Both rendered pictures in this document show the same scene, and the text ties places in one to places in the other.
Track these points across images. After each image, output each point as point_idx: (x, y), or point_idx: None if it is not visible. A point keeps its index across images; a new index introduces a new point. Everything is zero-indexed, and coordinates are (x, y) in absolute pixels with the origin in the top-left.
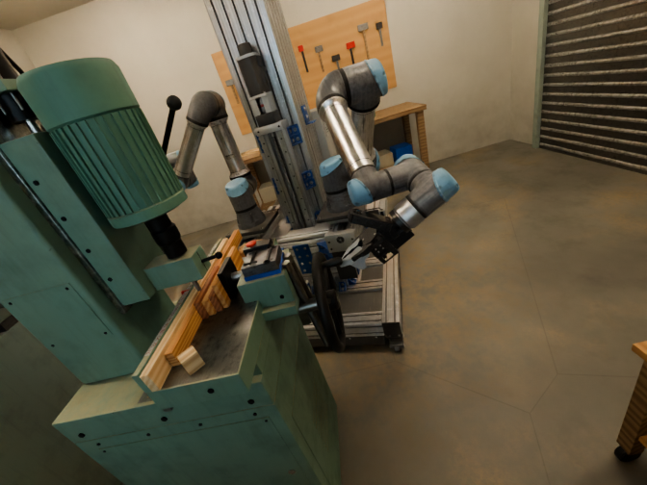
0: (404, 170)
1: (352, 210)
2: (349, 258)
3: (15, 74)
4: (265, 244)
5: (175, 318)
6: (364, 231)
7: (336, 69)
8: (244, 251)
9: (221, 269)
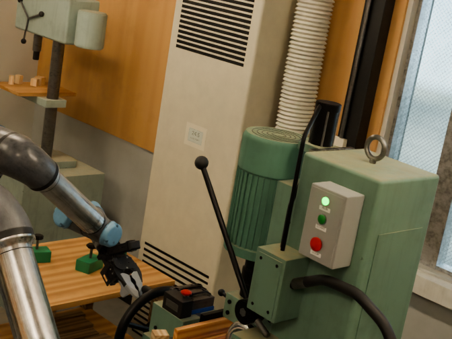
0: None
1: (132, 241)
2: (141, 282)
3: (310, 137)
4: (177, 290)
5: None
6: (117, 266)
7: (20, 134)
8: (193, 301)
9: (221, 309)
